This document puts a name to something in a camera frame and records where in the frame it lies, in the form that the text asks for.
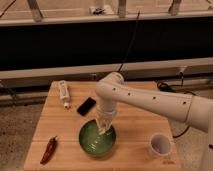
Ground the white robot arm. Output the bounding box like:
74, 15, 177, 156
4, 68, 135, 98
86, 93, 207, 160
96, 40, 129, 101
95, 72, 213, 171

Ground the black hanging cable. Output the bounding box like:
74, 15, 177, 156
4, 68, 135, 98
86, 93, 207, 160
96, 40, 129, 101
116, 9, 141, 74

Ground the black rectangular phone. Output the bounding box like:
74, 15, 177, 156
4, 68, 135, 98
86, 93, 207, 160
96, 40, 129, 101
77, 97, 96, 116

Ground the green ceramic bowl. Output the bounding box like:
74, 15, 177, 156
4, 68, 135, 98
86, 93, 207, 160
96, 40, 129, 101
79, 120, 116, 157

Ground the dried red chili pepper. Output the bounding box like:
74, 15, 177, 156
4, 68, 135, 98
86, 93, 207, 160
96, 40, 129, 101
40, 137, 57, 165

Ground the black cable on floor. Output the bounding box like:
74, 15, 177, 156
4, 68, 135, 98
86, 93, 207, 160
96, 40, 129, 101
156, 71, 201, 139

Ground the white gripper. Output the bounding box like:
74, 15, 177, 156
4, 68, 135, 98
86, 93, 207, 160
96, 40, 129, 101
96, 107, 117, 134

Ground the white paper cup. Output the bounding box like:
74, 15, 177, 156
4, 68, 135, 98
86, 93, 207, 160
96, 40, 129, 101
149, 133, 172, 158

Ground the white tube with cap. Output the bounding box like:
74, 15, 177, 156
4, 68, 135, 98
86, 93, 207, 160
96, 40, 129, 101
58, 80, 70, 109

